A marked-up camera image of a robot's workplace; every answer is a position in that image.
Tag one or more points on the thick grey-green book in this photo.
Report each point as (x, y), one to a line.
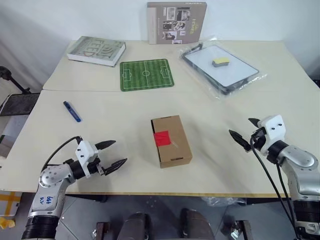
(97, 50)

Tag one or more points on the green soccer field mat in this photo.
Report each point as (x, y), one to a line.
(146, 75)

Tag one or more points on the black framed whiteboard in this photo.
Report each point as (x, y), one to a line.
(220, 72)

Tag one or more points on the brown metal block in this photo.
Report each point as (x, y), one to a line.
(103, 231)

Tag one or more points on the whiteboard in plastic wrap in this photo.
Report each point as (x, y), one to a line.
(212, 87)

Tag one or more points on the black tripod stand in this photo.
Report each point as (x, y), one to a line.
(15, 82)

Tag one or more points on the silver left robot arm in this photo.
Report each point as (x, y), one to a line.
(50, 180)

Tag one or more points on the brown photo printed box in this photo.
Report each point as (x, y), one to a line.
(175, 22)

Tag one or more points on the yellow sponge eraser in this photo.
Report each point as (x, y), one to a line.
(221, 62)

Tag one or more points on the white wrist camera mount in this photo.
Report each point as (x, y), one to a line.
(273, 127)
(85, 150)

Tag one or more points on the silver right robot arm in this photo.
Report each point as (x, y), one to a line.
(302, 162)

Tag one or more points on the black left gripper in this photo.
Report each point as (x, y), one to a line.
(95, 168)

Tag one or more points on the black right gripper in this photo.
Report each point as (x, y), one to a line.
(258, 140)

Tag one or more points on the crumpled clear plastic bag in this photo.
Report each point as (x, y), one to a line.
(225, 200)

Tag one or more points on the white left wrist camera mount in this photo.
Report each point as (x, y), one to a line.
(85, 150)

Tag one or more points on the blue marker pen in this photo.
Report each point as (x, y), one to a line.
(72, 111)

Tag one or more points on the red tape strip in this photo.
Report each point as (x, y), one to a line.
(162, 138)

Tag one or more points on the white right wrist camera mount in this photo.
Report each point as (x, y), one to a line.
(273, 127)

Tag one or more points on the dark rounded shape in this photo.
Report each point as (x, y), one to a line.
(196, 225)
(135, 227)

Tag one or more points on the brown cardboard box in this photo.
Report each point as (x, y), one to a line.
(176, 147)

